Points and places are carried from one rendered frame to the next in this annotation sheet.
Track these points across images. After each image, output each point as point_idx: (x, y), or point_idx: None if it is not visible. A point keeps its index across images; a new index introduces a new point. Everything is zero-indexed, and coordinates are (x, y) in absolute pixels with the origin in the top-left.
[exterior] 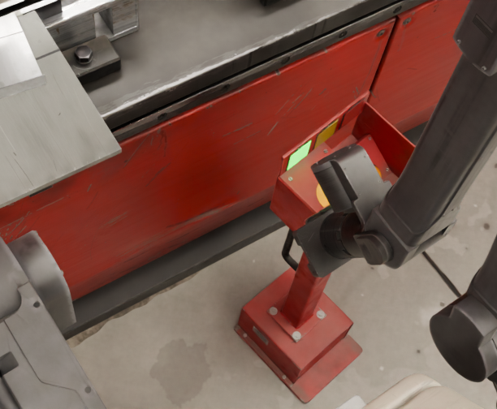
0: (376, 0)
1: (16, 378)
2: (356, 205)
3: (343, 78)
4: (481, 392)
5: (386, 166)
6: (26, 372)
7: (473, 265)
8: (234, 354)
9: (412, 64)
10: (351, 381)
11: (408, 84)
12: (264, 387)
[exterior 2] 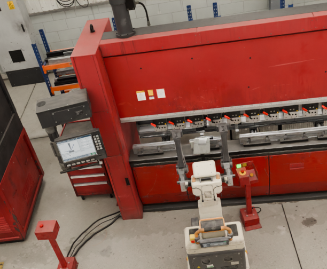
0: (261, 150)
1: (177, 133)
2: None
3: (260, 165)
4: (282, 242)
5: (255, 174)
6: (177, 133)
7: (295, 222)
8: (236, 219)
9: (278, 168)
10: (256, 231)
11: (279, 174)
12: None
